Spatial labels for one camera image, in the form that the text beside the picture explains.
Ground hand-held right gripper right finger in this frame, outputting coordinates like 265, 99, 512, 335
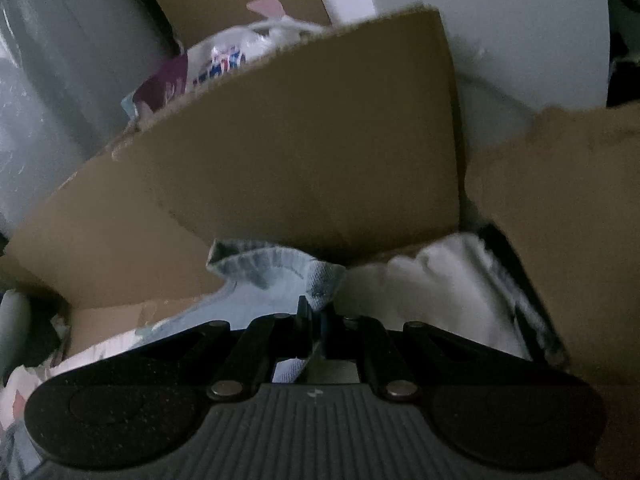
320, 305, 488, 403

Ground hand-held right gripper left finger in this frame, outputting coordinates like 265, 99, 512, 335
135, 296, 312, 403

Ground light blue jeans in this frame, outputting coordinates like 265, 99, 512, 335
135, 239, 348, 386

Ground white folded cloth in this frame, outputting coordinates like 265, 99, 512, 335
342, 232, 568, 366

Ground brown cardboard box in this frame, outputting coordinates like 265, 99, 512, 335
5, 5, 463, 311

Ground black patterned cloth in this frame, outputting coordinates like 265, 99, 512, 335
477, 222, 556, 361

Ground white bear-printed bed sheet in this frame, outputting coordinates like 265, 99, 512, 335
0, 310, 201, 480

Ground brown cardboard box flap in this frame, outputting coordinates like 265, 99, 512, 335
465, 105, 640, 480

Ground purple packet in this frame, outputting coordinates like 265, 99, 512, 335
135, 55, 193, 113

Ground white printed refill pouch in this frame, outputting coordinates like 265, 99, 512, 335
187, 15, 331, 96

